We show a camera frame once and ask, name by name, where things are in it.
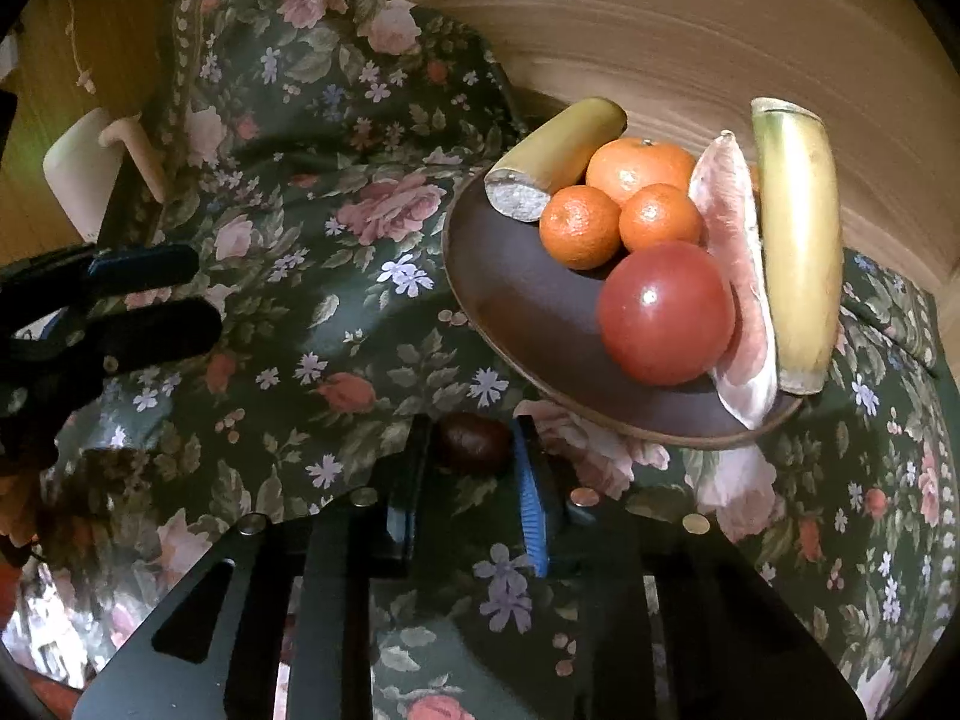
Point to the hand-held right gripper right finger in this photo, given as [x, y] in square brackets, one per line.
[534, 517]

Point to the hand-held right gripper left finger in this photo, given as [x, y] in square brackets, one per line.
[405, 502]

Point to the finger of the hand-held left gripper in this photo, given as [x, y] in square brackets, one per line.
[157, 334]
[142, 268]

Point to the dark brown chestnut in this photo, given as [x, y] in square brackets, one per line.
[472, 442]

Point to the brown bowl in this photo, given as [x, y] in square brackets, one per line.
[540, 300]

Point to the red tomato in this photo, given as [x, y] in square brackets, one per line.
[664, 315]

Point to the small mandarin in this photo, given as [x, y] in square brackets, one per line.
[661, 217]
[581, 226]

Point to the pink pomelo segment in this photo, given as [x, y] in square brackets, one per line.
[739, 262]

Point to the yellow cut banana piece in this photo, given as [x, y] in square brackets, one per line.
[559, 154]

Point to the large orange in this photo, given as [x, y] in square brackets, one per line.
[641, 165]

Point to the green-tipped cut banana piece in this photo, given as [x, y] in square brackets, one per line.
[802, 240]

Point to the person's left hand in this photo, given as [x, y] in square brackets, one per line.
[15, 514]

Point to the pale pink mug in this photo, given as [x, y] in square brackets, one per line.
[82, 165]

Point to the floral tablecloth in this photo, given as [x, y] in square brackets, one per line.
[300, 277]

